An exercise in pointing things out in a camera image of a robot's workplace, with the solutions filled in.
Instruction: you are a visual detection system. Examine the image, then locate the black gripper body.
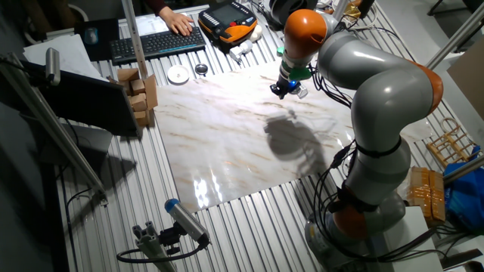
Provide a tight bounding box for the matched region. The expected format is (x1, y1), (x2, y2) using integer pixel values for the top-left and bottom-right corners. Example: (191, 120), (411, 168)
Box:
(274, 75), (302, 94)

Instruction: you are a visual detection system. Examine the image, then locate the dark red sleeved forearm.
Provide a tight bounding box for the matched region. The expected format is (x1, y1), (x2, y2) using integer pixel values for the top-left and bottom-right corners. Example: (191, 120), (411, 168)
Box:
(144, 0), (169, 16)

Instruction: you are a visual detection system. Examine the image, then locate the person's bare hand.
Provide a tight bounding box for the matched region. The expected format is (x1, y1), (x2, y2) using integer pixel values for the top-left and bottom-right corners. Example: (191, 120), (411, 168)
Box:
(158, 5), (195, 37)

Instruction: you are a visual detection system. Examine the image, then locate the transparent rectangular box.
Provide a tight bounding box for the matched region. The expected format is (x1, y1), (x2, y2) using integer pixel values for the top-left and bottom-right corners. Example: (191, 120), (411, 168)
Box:
(293, 82), (309, 100)

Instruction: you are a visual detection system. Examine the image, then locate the white power adapter plug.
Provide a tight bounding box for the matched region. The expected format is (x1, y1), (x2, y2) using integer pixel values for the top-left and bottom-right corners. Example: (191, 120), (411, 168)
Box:
(228, 39), (253, 63)

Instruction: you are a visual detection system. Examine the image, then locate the marble pattern table mat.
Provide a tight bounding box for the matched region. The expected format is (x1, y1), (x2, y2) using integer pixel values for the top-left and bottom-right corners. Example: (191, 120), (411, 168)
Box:
(153, 43), (434, 215)

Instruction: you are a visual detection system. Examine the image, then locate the black filament spool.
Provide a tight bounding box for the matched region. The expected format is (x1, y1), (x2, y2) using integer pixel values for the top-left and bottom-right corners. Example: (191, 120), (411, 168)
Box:
(268, 0), (319, 27)

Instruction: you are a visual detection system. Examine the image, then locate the orange black teach pendant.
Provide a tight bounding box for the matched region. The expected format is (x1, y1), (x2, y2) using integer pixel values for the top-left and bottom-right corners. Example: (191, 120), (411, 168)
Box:
(197, 0), (259, 46)

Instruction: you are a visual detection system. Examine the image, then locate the gold foil packet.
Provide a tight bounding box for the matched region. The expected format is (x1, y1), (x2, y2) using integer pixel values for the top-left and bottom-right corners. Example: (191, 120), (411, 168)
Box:
(342, 2), (362, 22)

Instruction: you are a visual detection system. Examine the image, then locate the white flowered ceramic saucer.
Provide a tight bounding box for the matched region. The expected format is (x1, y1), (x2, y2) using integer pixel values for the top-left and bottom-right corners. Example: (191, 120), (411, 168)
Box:
(166, 64), (191, 85)

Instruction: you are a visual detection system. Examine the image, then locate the cardboard flap panel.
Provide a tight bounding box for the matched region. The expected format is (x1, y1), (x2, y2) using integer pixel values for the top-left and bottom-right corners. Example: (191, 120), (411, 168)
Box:
(143, 73), (160, 111)

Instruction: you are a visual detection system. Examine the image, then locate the black computer keyboard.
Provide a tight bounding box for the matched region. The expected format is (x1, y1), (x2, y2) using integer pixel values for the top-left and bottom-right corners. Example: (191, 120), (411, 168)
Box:
(109, 26), (207, 66)

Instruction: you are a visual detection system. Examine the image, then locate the small cardboard box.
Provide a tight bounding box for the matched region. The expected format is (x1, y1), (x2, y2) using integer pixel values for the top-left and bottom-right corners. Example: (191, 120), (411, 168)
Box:
(132, 109), (151, 128)
(116, 67), (141, 83)
(129, 78), (147, 96)
(127, 93), (148, 113)

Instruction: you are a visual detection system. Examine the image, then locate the printed white paper sheet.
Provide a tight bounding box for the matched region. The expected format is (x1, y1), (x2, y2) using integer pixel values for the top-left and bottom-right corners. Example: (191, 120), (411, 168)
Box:
(134, 10), (194, 37)

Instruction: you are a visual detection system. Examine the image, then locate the wooden dish rack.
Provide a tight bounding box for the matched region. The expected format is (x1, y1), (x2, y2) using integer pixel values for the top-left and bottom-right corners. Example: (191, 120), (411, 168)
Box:
(426, 117), (479, 169)

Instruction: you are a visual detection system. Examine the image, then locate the brown taped parcel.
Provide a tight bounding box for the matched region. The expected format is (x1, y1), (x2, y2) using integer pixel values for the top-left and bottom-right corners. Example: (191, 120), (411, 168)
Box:
(395, 165), (447, 227)

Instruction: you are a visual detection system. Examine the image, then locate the black mouse pad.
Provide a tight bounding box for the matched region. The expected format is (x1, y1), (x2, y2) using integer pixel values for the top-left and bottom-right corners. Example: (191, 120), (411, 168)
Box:
(73, 17), (121, 63)

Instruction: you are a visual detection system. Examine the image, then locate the large cardboard sheet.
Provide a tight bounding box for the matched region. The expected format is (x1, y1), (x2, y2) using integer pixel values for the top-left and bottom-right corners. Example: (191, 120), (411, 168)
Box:
(445, 37), (484, 122)

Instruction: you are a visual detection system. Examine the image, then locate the white box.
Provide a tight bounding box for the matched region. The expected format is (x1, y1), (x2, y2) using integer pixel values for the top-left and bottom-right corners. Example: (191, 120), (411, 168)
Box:
(377, 206), (445, 272)

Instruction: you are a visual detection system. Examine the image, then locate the grey monitor base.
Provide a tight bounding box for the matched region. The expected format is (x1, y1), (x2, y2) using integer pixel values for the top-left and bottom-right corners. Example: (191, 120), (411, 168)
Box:
(56, 122), (114, 167)

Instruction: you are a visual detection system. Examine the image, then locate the grey computer mouse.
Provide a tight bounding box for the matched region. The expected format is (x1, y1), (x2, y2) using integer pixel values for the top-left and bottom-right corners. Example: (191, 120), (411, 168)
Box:
(83, 26), (100, 45)

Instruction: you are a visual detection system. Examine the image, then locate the black flat monitor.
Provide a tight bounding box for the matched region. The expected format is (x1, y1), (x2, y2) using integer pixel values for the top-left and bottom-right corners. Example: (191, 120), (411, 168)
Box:
(18, 60), (143, 139)

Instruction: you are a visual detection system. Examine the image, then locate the blank white paper stack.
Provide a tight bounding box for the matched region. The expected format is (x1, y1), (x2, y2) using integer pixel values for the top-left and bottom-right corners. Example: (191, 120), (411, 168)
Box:
(22, 33), (109, 82)

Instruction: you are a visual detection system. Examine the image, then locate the green gripper mount plate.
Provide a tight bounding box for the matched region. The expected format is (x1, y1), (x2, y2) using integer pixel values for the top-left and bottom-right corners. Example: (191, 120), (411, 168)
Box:
(275, 45), (313, 82)

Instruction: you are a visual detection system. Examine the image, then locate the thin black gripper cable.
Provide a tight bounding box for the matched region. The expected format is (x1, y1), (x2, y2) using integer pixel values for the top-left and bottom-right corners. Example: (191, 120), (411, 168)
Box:
(308, 62), (355, 110)

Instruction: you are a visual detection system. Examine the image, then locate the aluminium frame post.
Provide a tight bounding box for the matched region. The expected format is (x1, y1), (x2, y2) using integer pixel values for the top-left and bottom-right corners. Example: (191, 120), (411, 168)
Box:
(120, 0), (149, 80)
(332, 0), (351, 14)
(426, 3), (484, 71)
(442, 153), (484, 186)

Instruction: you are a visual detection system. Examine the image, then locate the black cable with plain connector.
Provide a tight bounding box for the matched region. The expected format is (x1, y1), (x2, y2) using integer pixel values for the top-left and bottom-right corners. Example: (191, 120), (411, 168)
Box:
(308, 162), (447, 264)

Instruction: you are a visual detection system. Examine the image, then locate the silver camera with blue end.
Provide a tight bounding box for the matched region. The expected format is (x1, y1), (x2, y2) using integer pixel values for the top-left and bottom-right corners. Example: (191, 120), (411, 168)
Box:
(164, 198), (211, 245)

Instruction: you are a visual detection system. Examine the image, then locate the black camera clamp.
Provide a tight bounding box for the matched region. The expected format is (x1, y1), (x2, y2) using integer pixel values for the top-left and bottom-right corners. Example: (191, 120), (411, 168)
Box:
(158, 222), (186, 256)

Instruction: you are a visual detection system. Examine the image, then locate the aluminium profile bracket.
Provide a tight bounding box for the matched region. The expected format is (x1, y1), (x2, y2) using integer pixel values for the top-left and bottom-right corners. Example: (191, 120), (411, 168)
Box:
(132, 221), (178, 272)

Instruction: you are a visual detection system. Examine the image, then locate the black camera cable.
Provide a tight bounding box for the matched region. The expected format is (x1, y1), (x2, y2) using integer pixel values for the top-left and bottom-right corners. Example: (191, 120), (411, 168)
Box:
(116, 241), (207, 264)

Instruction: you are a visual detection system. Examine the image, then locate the long aluminium frame strut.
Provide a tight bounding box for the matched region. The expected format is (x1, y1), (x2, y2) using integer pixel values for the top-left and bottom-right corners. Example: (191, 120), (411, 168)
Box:
(0, 52), (109, 205)

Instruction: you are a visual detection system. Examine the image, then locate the silver depth camera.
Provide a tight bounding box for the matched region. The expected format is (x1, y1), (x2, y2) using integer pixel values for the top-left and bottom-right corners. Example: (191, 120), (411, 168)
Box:
(45, 47), (61, 87)

